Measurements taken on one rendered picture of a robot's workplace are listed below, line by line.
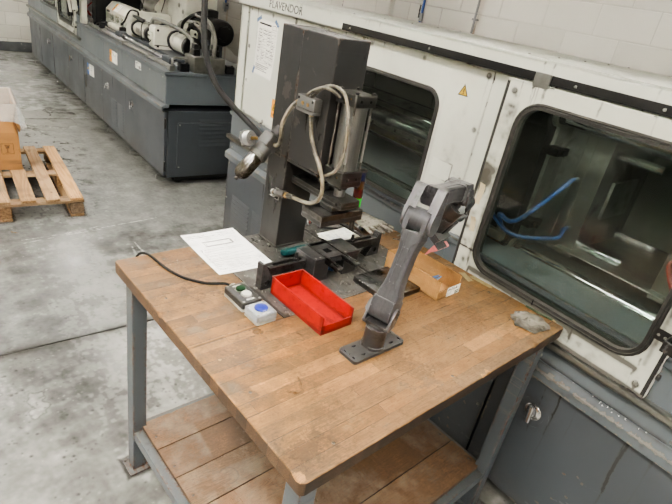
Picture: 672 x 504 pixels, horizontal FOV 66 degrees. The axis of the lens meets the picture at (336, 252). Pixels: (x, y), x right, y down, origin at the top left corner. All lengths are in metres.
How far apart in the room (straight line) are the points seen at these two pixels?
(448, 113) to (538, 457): 1.36
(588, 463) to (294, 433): 1.21
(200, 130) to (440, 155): 2.97
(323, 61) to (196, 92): 3.14
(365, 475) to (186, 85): 3.51
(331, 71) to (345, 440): 1.01
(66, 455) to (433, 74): 2.09
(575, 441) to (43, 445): 2.00
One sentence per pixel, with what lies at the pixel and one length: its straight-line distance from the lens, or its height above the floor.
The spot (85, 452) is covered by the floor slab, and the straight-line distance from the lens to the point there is 2.39.
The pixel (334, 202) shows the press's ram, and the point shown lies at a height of 1.17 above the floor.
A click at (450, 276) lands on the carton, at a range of 1.87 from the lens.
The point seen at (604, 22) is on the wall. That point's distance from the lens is 4.23.
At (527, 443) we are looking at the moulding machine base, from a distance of 2.21.
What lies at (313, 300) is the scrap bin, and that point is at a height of 0.90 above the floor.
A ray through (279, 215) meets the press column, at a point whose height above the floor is 1.03.
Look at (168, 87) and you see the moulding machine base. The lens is 4.59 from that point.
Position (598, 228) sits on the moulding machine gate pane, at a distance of 1.81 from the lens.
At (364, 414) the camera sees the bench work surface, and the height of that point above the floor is 0.90.
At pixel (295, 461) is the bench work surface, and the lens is 1.14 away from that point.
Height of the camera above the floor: 1.76
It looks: 26 degrees down
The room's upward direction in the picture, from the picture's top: 11 degrees clockwise
